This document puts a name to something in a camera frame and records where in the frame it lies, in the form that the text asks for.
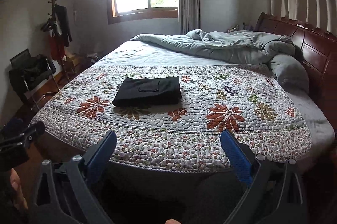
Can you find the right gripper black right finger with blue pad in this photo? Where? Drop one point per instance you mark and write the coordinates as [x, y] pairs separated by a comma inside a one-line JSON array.
[[241, 158]]

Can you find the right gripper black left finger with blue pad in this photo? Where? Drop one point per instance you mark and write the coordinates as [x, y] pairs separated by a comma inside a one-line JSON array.
[[97, 157]]

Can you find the black pants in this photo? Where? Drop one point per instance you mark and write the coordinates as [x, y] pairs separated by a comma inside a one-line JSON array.
[[148, 92]]

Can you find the person's left hand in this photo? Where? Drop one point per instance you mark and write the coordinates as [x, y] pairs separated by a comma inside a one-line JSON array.
[[19, 200]]

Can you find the black chair with clothes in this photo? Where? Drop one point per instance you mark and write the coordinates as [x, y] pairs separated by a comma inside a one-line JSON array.
[[28, 72]]

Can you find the floral quilted bedspread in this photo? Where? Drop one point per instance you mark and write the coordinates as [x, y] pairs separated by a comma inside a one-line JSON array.
[[244, 99]]

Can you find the grey bed sheet mattress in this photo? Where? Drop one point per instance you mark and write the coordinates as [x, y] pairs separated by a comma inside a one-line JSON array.
[[139, 53]]

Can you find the grey pillow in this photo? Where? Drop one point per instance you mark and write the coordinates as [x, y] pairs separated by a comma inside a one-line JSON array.
[[289, 72]]

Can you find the wooden coat rack with clothes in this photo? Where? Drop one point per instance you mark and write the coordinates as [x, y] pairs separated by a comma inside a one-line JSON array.
[[56, 43]]

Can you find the grey-green crumpled duvet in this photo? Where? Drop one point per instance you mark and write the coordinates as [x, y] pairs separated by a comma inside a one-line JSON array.
[[238, 47]]

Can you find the dark red wooden headboard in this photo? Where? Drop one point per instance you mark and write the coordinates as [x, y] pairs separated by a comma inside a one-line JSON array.
[[316, 51]]

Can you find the bedside clutter items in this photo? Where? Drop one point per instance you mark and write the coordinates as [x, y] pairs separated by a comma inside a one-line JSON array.
[[240, 27]]

